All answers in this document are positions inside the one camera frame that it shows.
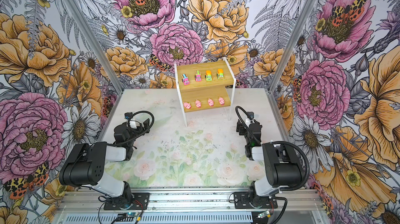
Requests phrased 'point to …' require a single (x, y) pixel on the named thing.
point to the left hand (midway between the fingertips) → (142, 122)
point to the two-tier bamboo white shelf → (203, 86)
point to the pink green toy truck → (198, 77)
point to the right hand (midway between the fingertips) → (245, 123)
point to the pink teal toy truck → (185, 79)
